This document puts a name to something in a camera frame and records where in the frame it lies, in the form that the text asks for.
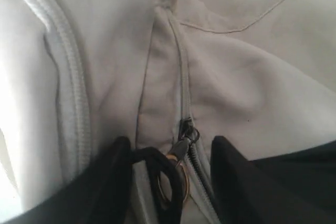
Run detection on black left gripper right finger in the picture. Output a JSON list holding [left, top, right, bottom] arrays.
[[211, 136, 335, 223]]

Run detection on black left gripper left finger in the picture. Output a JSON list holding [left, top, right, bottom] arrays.
[[8, 137, 131, 224]]

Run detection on cream fabric duffel bag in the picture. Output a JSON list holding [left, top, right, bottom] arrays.
[[1, 0, 335, 223]]

